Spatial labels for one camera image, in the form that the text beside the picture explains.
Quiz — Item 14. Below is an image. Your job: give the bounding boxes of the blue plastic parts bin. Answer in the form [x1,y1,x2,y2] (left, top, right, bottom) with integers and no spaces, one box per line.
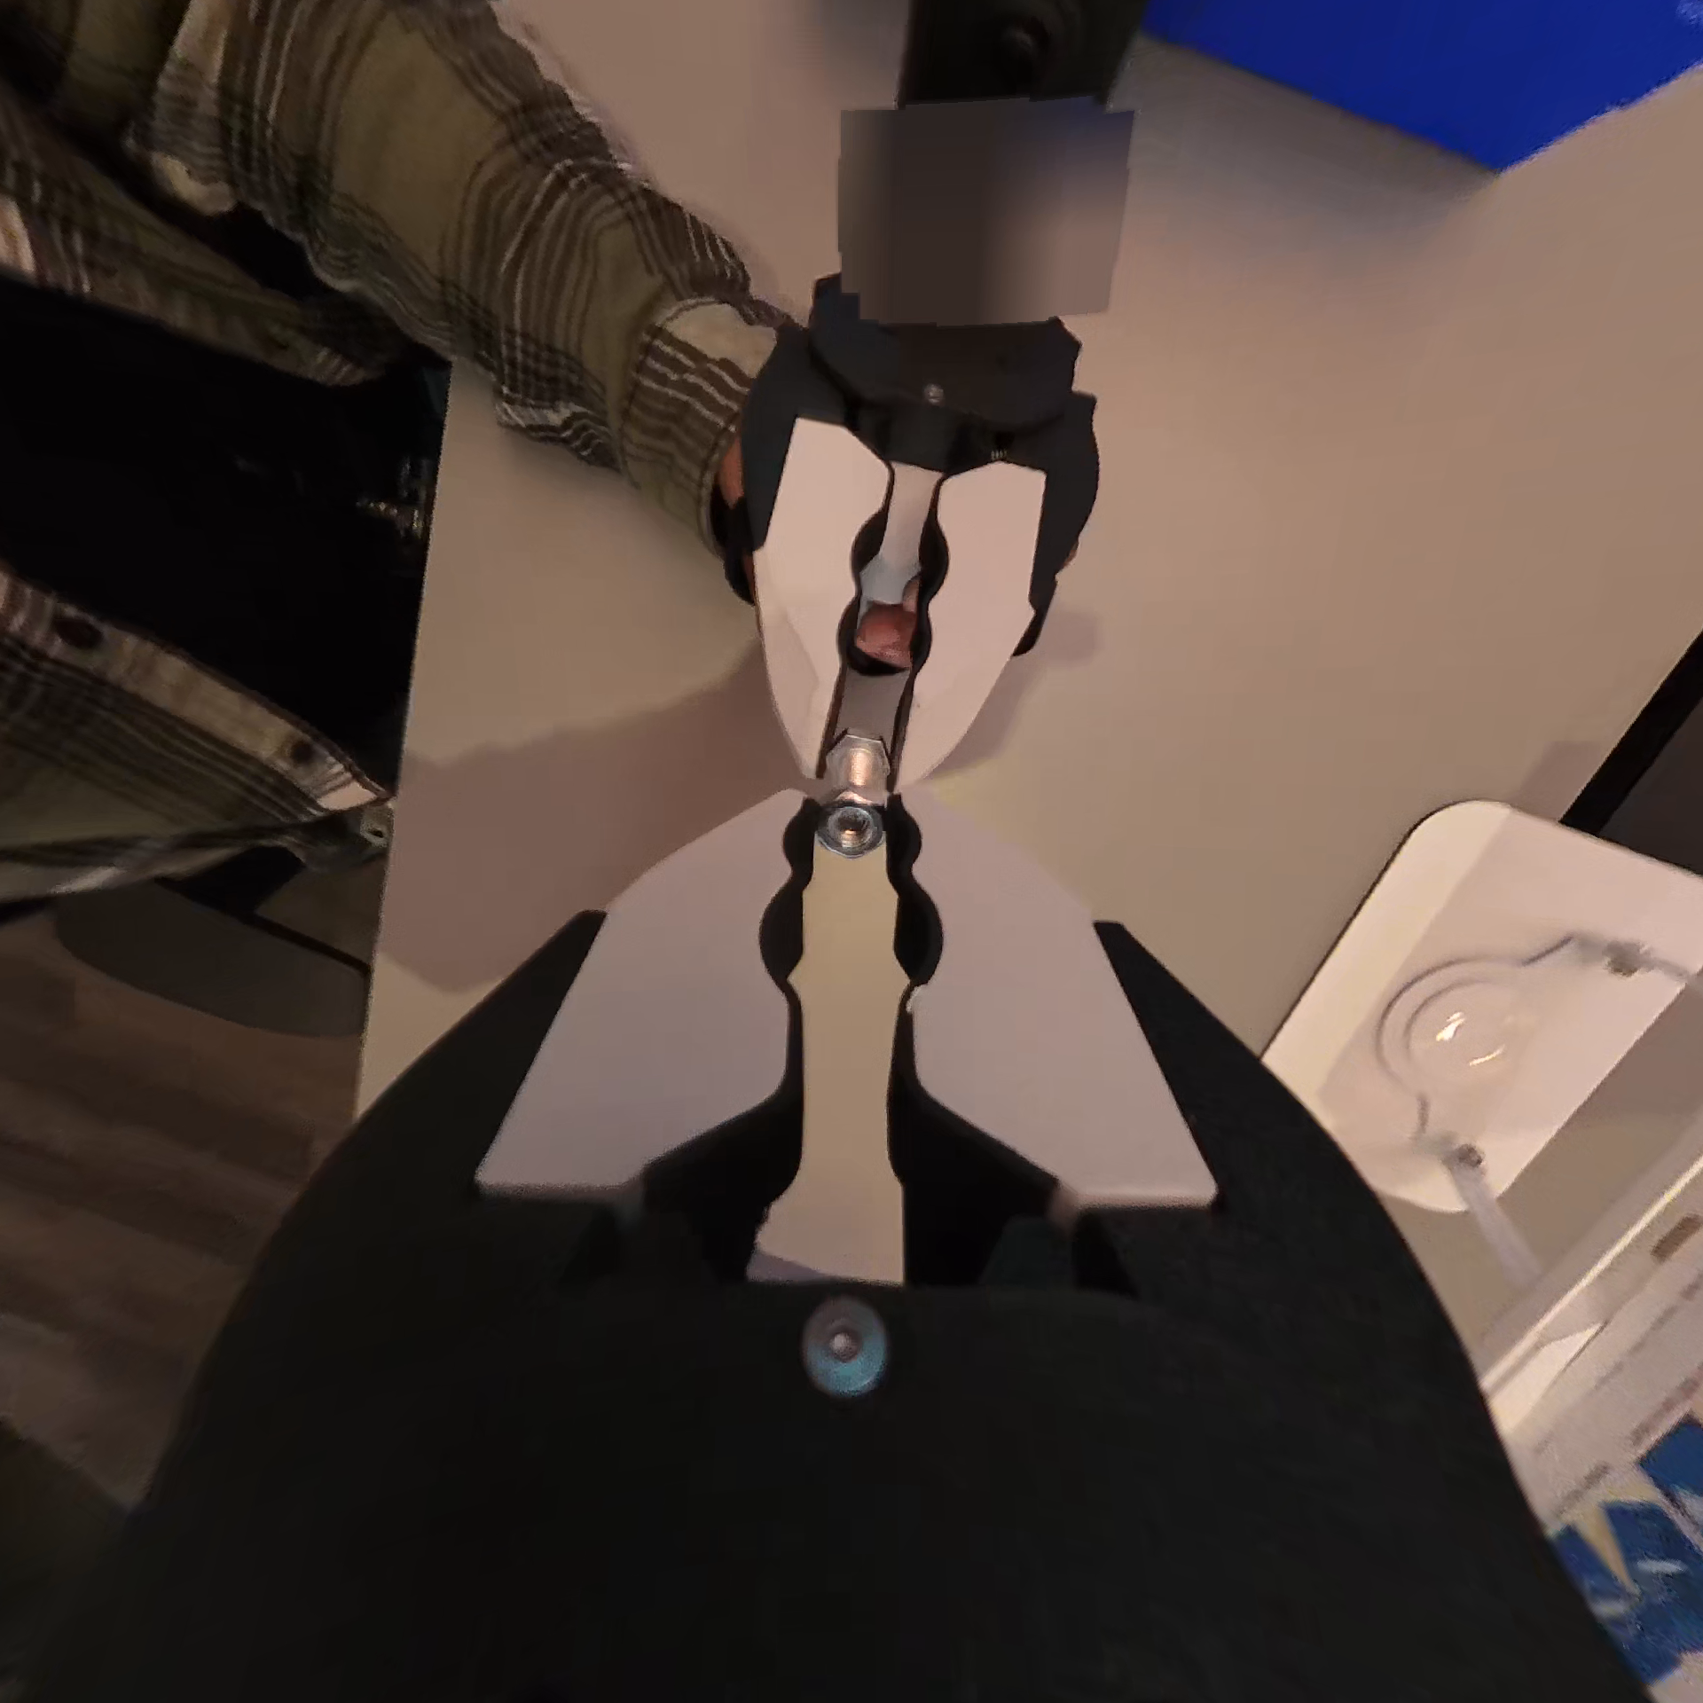
[1144,0,1703,172]

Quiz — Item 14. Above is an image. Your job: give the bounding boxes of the blue printed paper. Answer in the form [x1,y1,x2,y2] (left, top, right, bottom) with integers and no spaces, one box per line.
[1490,1330,1703,1696]

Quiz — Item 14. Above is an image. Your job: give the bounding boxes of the person's dark trousers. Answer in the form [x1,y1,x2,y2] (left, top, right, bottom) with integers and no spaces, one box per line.
[0,266,440,788]

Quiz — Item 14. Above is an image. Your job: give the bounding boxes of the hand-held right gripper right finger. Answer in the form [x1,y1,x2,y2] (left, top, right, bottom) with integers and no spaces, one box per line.
[886,796,1221,1220]

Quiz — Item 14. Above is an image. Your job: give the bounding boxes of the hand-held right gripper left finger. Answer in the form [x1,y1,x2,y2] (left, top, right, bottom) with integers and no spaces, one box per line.
[473,796,817,1220]

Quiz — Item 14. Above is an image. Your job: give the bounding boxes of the person's left hand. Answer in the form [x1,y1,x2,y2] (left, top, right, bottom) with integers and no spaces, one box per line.
[716,436,921,669]

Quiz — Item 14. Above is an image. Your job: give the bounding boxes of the clear acrylic stand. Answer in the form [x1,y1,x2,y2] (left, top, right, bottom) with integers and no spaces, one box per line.
[1376,930,1703,1279]

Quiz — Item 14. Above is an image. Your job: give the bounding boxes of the person's left forearm plaid sleeve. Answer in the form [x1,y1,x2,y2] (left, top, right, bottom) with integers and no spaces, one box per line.
[0,0,805,567]

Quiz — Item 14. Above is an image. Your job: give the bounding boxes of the white rectangular tray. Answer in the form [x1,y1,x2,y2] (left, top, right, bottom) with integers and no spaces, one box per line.
[1261,797,1703,1452]

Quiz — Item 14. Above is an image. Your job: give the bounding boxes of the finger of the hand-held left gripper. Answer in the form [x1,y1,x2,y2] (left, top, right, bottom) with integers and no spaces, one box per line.
[750,416,896,786]
[887,464,1048,790]

